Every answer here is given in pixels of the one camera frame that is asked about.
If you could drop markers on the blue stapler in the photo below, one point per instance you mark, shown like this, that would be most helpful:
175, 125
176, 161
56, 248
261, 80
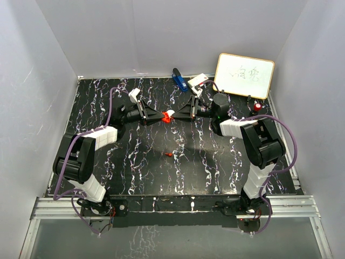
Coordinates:
176, 75

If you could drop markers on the white cardboard box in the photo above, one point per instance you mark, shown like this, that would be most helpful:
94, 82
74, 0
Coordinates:
197, 80

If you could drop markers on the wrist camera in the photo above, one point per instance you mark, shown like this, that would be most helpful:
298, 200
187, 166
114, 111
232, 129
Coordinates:
133, 95
197, 90

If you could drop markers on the red earbud charging case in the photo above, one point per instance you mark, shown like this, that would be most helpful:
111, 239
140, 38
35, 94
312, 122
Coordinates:
167, 118

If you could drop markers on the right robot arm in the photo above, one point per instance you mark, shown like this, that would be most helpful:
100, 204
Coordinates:
263, 146

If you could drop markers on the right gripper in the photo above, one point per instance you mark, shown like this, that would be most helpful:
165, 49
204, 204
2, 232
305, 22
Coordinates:
190, 110

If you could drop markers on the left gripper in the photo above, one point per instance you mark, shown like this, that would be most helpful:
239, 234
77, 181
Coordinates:
147, 115

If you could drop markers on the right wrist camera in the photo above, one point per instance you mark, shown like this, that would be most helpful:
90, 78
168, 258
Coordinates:
197, 90

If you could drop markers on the red stamp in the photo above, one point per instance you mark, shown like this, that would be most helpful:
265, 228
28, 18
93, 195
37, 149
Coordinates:
257, 107

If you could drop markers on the white earbud charging case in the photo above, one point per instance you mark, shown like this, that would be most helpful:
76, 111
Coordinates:
170, 112

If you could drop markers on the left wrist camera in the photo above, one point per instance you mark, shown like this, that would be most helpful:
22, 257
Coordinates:
133, 95

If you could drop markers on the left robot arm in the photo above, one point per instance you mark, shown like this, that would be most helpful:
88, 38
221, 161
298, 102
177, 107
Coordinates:
75, 157

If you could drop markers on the small whiteboard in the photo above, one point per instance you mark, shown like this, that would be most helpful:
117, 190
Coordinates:
243, 76

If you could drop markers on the aluminium frame rail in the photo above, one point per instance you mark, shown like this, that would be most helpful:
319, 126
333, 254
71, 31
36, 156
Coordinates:
173, 211

